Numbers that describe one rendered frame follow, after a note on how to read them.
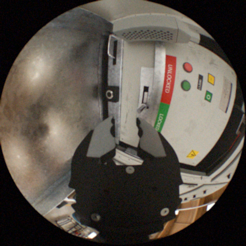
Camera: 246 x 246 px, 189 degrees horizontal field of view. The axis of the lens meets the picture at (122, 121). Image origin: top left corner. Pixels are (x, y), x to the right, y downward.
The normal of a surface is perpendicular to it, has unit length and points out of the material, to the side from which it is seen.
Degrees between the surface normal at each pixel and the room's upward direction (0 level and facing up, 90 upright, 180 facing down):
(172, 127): 90
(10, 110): 0
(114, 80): 90
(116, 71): 90
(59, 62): 0
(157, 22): 90
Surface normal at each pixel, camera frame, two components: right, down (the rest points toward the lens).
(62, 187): 0.04, -0.85
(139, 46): -0.50, 0.44
